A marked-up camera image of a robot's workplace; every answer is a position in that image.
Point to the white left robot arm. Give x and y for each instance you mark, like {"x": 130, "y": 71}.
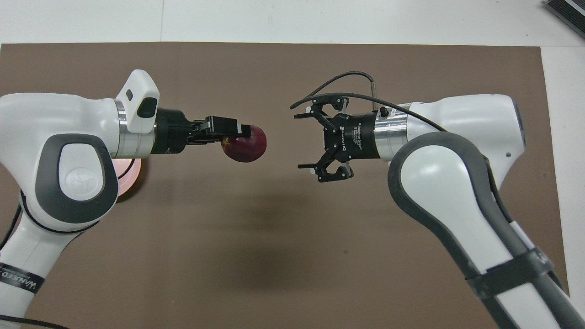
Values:
{"x": 27, "y": 119}

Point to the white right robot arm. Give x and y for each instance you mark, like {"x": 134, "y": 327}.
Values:
{"x": 466, "y": 119}

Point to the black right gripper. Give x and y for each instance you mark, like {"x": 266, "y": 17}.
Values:
{"x": 354, "y": 135}

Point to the brown table mat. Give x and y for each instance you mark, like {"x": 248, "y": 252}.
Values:
{"x": 274, "y": 219}

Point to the black ribbed panel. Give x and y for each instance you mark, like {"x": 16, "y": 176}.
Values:
{"x": 566, "y": 10}

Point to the pink plate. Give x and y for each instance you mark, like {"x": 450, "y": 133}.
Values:
{"x": 130, "y": 176}

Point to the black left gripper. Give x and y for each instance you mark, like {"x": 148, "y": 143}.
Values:
{"x": 171, "y": 130}

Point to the dark red apple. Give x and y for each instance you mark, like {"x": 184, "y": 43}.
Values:
{"x": 249, "y": 148}

